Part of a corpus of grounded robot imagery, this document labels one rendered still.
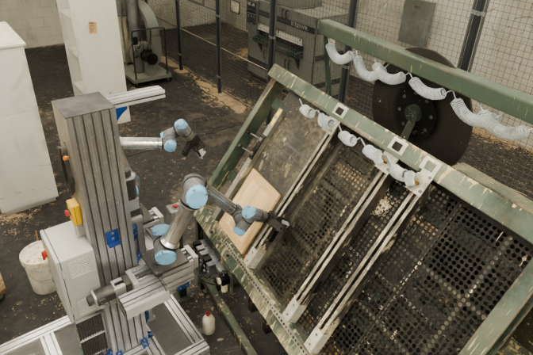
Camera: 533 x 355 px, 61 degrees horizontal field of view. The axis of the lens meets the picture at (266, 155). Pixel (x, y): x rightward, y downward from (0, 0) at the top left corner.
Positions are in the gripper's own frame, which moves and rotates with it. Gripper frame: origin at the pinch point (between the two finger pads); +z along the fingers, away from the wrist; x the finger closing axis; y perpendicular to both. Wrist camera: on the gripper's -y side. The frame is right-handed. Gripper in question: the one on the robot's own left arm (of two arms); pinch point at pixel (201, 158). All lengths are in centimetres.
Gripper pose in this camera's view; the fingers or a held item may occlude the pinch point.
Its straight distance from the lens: 325.9
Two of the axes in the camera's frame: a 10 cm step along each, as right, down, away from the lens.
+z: 3.5, 6.4, 6.9
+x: -5.8, -4.3, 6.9
